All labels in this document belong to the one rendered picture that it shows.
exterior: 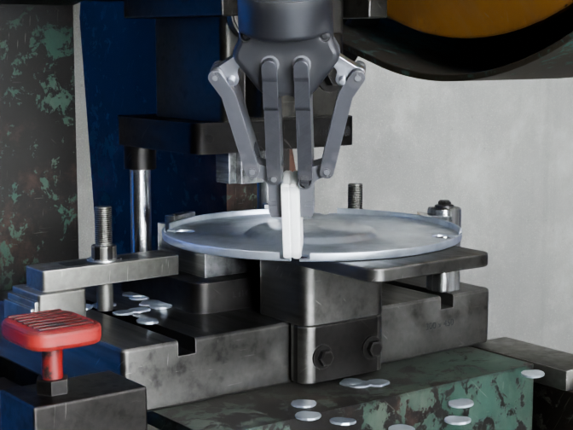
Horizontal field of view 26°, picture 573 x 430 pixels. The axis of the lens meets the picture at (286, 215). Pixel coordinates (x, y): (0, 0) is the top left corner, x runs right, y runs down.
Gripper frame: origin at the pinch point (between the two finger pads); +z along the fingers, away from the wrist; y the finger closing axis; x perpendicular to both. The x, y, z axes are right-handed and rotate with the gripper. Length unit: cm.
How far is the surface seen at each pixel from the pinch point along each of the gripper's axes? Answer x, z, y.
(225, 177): 20.5, 6.2, -8.9
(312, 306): 4.4, 11.7, 1.1
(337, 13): 26.3, -9.4, 2.5
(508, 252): 195, 109, 36
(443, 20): 52, 0, 14
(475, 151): 196, 80, 27
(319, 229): 11.4, 7.3, 1.4
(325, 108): 18.8, -2.2, 1.7
